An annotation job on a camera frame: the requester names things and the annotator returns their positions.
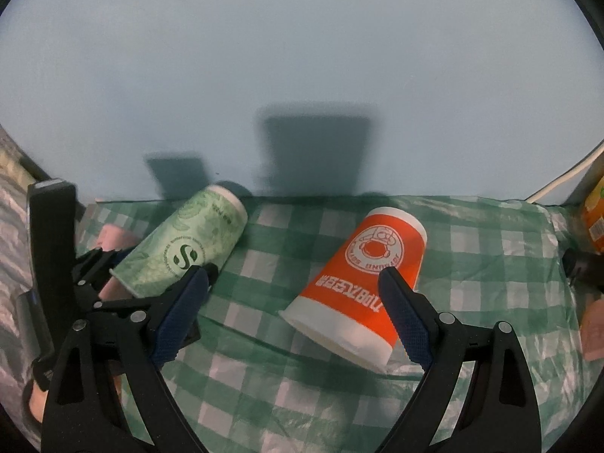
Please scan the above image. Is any green patterned paper cup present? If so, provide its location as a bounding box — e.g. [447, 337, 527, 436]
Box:
[112, 185, 248, 297]

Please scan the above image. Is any orange white paper cup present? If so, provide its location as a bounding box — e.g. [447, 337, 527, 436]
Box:
[279, 206, 428, 373]

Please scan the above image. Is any silver grey curtain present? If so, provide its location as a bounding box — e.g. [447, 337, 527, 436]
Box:
[1, 132, 40, 450]

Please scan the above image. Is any pink plastic mug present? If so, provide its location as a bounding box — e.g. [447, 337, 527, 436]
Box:
[95, 224, 140, 302]

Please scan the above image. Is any pink drink bottle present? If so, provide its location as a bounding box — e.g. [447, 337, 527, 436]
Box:
[579, 300, 604, 361]

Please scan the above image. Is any green white checkered tablecloth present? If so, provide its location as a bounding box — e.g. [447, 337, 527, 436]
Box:
[163, 194, 603, 452]

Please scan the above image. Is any orange juice bottle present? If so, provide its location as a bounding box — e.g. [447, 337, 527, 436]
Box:
[581, 178, 604, 254]

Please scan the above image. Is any white cable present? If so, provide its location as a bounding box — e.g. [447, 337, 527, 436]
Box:
[524, 152, 604, 205]

